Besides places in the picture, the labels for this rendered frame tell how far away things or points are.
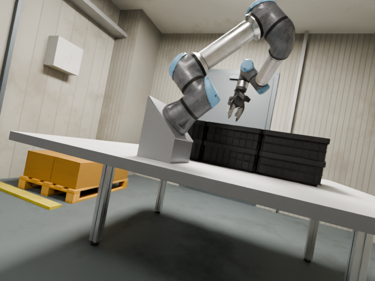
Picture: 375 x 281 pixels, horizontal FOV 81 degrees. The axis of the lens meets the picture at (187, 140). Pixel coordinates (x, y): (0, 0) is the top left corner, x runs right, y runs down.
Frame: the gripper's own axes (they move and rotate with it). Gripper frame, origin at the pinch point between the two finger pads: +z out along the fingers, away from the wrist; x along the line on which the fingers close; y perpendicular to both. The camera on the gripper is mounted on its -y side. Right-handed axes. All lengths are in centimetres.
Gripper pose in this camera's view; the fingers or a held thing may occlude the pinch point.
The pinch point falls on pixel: (233, 117)
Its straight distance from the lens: 143.0
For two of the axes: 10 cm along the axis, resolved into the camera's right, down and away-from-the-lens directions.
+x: -8.8, -3.1, -3.7
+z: -3.1, 9.5, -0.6
